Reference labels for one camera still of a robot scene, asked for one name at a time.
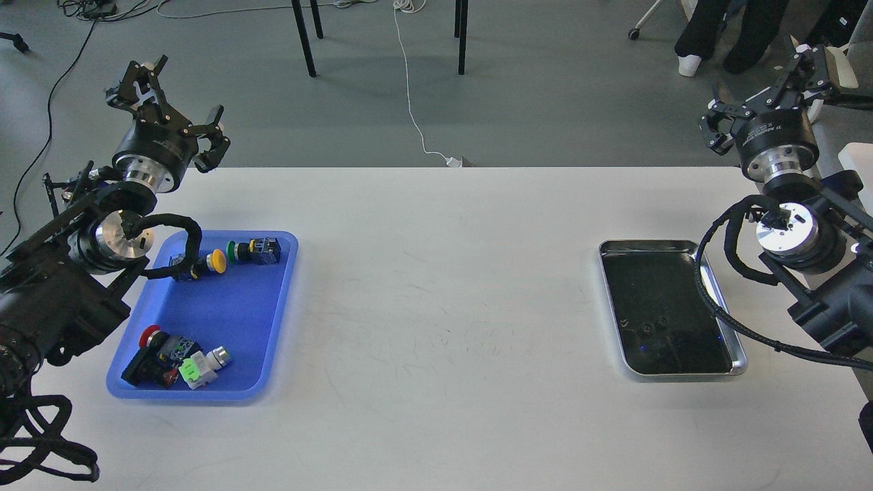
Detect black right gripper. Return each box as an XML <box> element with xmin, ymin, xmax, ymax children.
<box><xmin>698</xmin><ymin>44</ymin><xmax>850</xmax><ymax>183</ymax></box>

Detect black floor cable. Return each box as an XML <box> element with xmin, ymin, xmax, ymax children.
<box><xmin>0</xmin><ymin>0</ymin><xmax>159</xmax><ymax>257</ymax></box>

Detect white green selector switch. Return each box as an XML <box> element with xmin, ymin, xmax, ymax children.
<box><xmin>179</xmin><ymin>347</ymin><xmax>232</xmax><ymax>389</ymax></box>

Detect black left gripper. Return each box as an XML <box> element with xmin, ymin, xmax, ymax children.
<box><xmin>106</xmin><ymin>56</ymin><xmax>231</xmax><ymax>194</ymax></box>

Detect white floor cable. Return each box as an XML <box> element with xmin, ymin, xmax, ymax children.
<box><xmin>393</xmin><ymin>0</ymin><xmax>462</xmax><ymax>167</ymax></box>

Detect person legs black trousers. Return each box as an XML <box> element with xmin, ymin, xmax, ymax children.
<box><xmin>674</xmin><ymin>0</ymin><xmax>792</xmax><ymax>78</ymax></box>

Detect blue plastic tray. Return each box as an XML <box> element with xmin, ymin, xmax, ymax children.
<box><xmin>106</xmin><ymin>230</ymin><xmax>299</xmax><ymax>402</ymax></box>

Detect black table leg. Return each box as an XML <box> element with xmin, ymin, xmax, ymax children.
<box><xmin>291</xmin><ymin>0</ymin><xmax>324</xmax><ymax>78</ymax></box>
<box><xmin>454</xmin><ymin>0</ymin><xmax>470</xmax><ymax>76</ymax></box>

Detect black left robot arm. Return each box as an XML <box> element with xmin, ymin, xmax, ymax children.
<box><xmin>1</xmin><ymin>56</ymin><xmax>230</xmax><ymax>485</ymax></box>

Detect red emergency stop switch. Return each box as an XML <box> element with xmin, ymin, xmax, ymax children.
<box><xmin>121</xmin><ymin>325</ymin><xmax>201</xmax><ymax>389</ymax></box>

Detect black table leg right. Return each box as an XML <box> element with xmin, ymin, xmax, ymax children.
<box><xmin>454</xmin><ymin>0</ymin><xmax>470</xmax><ymax>76</ymax></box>

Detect green push button switch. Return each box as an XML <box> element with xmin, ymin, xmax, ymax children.
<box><xmin>224</xmin><ymin>237</ymin><xmax>282</xmax><ymax>265</ymax></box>

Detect black table leg left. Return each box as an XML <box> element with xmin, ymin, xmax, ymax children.
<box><xmin>291</xmin><ymin>0</ymin><xmax>324</xmax><ymax>78</ymax></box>

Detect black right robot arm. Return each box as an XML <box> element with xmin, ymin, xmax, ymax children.
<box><xmin>693</xmin><ymin>44</ymin><xmax>872</xmax><ymax>371</ymax></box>

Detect silver metal tray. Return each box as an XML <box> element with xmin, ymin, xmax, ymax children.
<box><xmin>598</xmin><ymin>239</ymin><xmax>748</xmax><ymax>381</ymax></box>

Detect yellow push button switch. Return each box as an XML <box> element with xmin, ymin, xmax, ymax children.
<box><xmin>171</xmin><ymin>249</ymin><xmax>227</xmax><ymax>282</ymax></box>

